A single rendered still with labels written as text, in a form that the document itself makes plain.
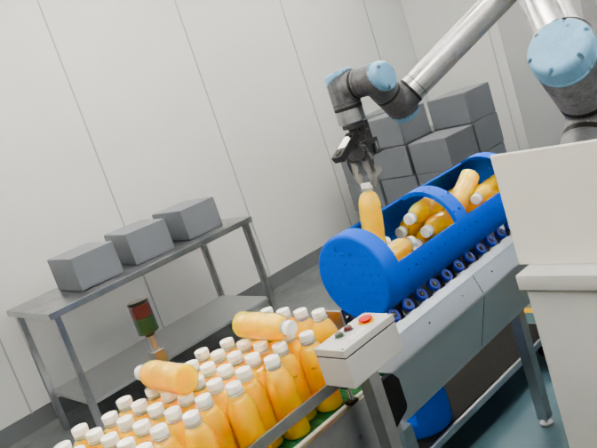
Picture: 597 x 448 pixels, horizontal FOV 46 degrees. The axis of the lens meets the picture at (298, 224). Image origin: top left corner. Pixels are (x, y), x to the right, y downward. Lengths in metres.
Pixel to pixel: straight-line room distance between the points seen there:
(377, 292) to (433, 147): 3.65
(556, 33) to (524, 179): 0.34
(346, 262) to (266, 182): 4.20
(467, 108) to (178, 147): 2.37
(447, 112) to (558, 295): 4.36
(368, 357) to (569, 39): 0.86
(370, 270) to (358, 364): 0.48
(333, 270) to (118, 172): 3.53
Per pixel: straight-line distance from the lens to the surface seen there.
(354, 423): 1.87
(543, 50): 1.73
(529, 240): 1.84
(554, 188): 1.75
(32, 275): 5.23
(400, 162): 5.95
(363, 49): 7.53
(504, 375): 3.45
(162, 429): 1.60
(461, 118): 5.99
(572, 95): 1.74
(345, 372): 1.69
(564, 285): 1.77
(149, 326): 2.11
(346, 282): 2.20
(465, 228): 2.41
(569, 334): 1.84
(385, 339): 1.76
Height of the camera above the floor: 1.72
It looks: 11 degrees down
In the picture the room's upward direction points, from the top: 18 degrees counter-clockwise
